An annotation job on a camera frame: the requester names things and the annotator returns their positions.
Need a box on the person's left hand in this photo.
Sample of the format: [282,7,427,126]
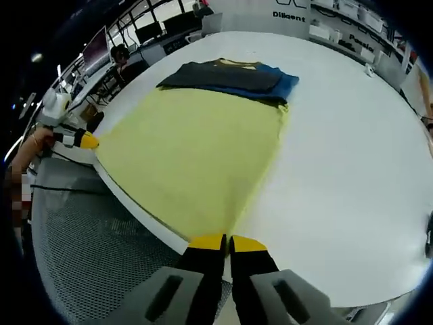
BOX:
[37,130,57,150]

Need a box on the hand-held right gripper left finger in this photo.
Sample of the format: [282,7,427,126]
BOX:
[116,233,227,325]

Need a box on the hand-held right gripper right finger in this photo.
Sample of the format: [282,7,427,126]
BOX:
[229,234,332,325]

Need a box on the white shelf rack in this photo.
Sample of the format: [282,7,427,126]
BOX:
[307,0,417,68]

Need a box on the yellow and blue garment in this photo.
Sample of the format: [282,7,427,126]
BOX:
[94,58,300,238]

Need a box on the white office chair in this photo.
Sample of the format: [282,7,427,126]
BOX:
[185,12,224,43]

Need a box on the black monitor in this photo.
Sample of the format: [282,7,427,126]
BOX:
[162,12,193,33]
[135,20,162,43]

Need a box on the monitor with purple screen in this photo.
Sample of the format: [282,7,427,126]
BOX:
[83,28,110,77]

